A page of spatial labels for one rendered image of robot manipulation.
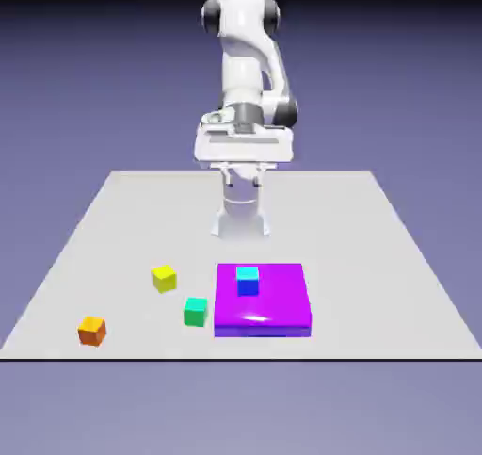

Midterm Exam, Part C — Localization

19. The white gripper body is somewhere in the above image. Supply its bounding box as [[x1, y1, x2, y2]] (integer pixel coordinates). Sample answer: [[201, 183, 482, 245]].
[[193, 122, 296, 171]]

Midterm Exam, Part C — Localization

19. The small blue cube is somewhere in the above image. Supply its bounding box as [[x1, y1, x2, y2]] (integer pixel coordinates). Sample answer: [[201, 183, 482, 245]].
[[235, 266, 261, 298]]

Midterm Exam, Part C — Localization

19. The small yellow cube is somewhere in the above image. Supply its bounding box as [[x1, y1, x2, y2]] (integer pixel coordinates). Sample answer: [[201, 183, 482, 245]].
[[151, 264, 178, 295]]

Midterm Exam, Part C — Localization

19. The small green cube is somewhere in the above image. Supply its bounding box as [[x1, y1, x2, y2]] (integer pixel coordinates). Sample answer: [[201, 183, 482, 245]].
[[183, 297, 209, 329]]

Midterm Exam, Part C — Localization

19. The small orange cube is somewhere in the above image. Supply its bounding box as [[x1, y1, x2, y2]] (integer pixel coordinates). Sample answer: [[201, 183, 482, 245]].
[[76, 316, 107, 348]]

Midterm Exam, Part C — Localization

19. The large magenta box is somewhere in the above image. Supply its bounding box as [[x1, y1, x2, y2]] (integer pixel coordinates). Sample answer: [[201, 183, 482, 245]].
[[213, 262, 313, 339]]

